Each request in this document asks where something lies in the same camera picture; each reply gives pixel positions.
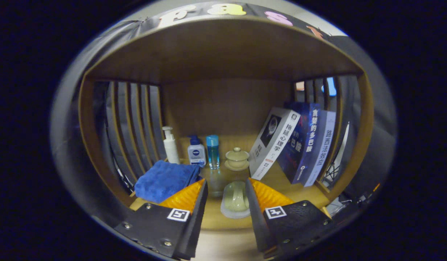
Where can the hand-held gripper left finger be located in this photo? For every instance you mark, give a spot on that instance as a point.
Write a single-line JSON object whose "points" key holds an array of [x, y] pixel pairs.
{"points": [[194, 224]]}

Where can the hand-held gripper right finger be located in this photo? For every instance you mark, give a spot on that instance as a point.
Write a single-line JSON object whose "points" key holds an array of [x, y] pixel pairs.
{"points": [[258, 217]]}

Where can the wooden countertop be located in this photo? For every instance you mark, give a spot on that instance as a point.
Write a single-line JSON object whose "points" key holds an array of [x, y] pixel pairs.
{"points": [[212, 221]]}

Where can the wooden cabinet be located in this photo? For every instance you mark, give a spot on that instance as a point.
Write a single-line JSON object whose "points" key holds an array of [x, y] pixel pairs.
{"points": [[223, 50]]}

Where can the blue folded towel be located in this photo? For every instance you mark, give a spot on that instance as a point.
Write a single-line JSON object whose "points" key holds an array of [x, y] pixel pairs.
{"points": [[162, 181]]}

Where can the beige lidded teacup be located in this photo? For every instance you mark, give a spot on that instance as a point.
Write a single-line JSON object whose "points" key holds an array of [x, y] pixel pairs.
{"points": [[237, 157]]}

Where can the white bottle with blue cap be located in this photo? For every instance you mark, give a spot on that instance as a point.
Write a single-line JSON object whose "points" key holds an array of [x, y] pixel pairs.
{"points": [[196, 154]]}

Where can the clear blue bottle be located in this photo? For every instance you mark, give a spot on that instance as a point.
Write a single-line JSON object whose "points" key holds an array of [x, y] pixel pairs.
{"points": [[213, 152]]}

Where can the white book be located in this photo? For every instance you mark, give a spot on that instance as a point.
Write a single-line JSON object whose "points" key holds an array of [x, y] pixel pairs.
{"points": [[274, 141]]}

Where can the white pump bottle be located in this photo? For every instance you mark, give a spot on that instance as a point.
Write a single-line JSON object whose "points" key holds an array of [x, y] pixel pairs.
{"points": [[171, 148]]}

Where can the dark blue book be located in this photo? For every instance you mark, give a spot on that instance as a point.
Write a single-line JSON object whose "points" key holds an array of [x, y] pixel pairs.
{"points": [[303, 145]]}

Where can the pale lavender book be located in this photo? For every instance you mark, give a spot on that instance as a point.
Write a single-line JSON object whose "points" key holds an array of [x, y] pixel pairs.
{"points": [[323, 148]]}

